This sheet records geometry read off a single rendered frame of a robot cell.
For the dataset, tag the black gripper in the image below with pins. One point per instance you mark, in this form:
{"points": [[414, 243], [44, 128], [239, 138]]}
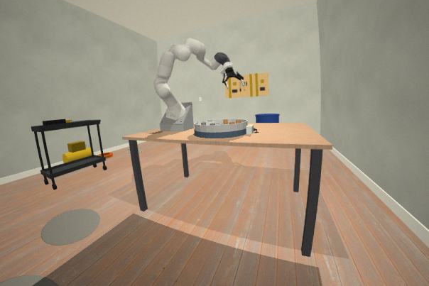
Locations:
{"points": [[233, 74]]}

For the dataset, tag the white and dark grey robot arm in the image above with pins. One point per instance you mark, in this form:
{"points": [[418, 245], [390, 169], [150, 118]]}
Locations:
{"points": [[175, 109]]}

